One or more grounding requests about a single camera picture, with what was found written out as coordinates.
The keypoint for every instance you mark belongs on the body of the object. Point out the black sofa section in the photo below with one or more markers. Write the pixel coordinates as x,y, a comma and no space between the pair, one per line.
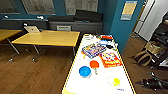
88,15

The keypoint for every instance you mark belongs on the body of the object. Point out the yellow framed wall poster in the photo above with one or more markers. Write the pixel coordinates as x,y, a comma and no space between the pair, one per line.
129,10

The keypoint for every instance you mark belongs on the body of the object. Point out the colourful game boxes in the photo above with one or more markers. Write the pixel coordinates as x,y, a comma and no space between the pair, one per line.
94,50

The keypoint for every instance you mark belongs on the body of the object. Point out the interior glass window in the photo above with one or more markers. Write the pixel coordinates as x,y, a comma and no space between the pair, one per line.
8,6
81,6
38,6

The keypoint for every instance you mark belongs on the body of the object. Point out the small red black box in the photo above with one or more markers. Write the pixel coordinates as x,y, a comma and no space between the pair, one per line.
107,37

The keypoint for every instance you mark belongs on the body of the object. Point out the tan cardboard box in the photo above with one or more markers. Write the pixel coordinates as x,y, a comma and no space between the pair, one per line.
153,48

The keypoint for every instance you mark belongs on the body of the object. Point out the long wooden table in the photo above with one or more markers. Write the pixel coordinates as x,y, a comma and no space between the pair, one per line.
5,34
46,38

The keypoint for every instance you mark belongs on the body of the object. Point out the white round dish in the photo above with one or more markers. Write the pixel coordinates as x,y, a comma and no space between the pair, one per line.
88,37

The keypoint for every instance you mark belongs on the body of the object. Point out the small blue white item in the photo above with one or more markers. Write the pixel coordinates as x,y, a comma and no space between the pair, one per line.
104,42

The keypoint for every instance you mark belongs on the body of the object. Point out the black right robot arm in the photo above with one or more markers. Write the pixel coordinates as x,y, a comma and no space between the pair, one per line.
158,84

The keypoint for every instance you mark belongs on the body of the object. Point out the yellow bowl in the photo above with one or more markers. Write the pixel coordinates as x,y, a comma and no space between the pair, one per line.
116,82

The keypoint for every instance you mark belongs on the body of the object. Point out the yellow air hockey table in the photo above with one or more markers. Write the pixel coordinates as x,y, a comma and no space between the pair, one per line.
96,83

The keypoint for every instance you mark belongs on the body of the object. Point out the small black item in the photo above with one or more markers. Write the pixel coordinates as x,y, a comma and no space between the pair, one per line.
112,45

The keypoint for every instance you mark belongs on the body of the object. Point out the grey rectangular cushion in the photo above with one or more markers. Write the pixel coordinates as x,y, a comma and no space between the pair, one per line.
63,28

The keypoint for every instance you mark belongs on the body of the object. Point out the small white ledge device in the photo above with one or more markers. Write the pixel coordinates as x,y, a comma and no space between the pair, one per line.
40,17
6,16

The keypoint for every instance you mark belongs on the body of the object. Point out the red board game box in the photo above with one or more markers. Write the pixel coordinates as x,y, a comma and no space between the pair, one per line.
110,59

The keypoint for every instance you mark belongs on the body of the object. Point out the blue bowl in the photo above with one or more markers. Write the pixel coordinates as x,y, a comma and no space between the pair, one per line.
84,71

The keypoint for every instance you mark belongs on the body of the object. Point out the brown backpack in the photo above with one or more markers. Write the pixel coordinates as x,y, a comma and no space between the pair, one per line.
143,59

